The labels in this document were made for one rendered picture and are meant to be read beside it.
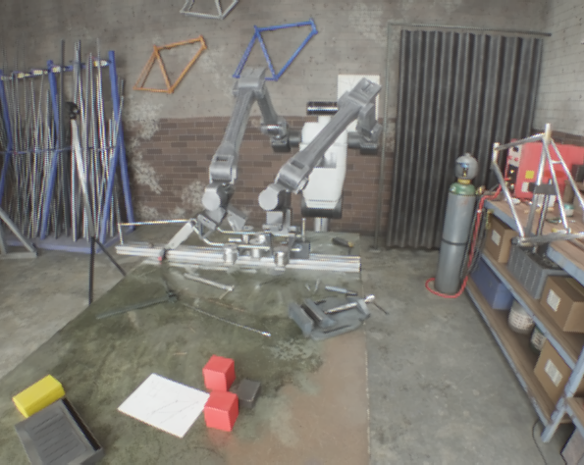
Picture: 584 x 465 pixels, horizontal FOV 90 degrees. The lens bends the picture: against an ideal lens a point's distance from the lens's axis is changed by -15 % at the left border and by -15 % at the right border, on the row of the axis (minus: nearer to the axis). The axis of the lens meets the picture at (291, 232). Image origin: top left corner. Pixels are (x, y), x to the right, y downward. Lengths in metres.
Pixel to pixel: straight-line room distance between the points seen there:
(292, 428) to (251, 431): 0.07
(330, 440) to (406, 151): 3.02
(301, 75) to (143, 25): 1.92
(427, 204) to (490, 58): 1.49
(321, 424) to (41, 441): 0.47
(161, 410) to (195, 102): 3.66
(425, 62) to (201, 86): 2.34
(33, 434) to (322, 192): 1.43
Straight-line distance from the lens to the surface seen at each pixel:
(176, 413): 0.69
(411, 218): 3.57
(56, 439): 0.70
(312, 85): 3.75
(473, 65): 3.56
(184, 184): 4.27
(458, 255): 2.83
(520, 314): 2.43
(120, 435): 0.69
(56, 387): 0.79
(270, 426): 0.65
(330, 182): 1.67
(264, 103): 1.46
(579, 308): 1.91
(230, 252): 1.09
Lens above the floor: 1.39
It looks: 20 degrees down
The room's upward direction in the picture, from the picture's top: straight up
